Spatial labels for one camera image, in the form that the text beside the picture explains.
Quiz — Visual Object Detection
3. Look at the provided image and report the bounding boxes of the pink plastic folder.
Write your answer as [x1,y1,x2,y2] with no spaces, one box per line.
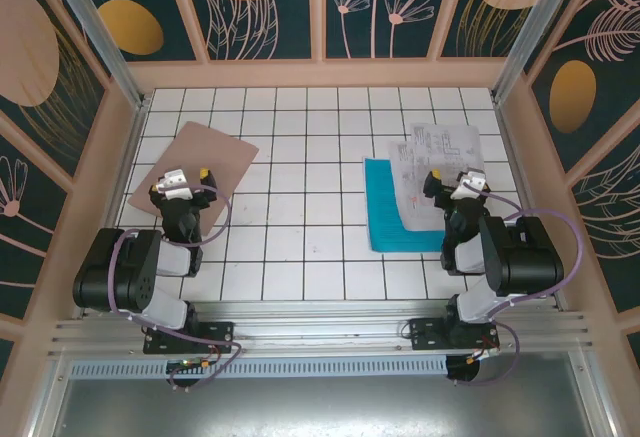
[126,120,260,238]

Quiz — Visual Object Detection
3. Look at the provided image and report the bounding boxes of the white sheet with Chinese stamp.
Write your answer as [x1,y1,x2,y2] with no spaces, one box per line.
[387,140,451,233]

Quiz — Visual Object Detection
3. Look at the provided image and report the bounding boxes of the white bracket drawing sheet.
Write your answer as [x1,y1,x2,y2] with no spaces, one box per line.
[408,123,485,193]

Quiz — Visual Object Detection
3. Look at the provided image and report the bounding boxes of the teal paper sheet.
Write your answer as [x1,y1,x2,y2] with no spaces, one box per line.
[363,157,449,254]

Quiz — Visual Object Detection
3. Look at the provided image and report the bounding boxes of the grey metal base sheet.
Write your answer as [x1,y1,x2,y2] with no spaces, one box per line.
[47,375,604,437]

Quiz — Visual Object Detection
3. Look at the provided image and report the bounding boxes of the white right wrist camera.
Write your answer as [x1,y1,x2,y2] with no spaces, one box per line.
[451,170,487,202]

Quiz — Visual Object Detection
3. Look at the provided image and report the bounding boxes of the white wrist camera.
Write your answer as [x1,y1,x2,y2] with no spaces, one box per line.
[451,170,487,202]
[153,168,194,202]

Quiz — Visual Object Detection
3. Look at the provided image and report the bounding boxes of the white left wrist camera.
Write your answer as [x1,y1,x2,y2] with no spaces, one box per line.
[153,168,194,202]

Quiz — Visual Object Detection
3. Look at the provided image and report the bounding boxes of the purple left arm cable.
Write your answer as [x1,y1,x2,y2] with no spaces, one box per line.
[107,184,245,393]

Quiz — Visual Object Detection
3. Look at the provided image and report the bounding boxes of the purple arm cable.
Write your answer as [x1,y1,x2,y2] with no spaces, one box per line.
[452,181,585,388]
[107,184,245,393]

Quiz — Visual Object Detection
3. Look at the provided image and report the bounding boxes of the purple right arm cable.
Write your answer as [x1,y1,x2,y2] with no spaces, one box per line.
[452,181,585,388]

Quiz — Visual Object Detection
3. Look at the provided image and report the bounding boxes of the aluminium frame post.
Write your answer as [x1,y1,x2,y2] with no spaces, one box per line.
[41,0,153,111]
[491,0,575,104]

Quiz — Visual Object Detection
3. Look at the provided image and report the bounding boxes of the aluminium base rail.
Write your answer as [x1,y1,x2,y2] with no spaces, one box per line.
[47,300,599,358]

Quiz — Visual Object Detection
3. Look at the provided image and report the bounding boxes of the grey slotted cable duct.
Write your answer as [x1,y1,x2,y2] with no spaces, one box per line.
[68,355,450,379]

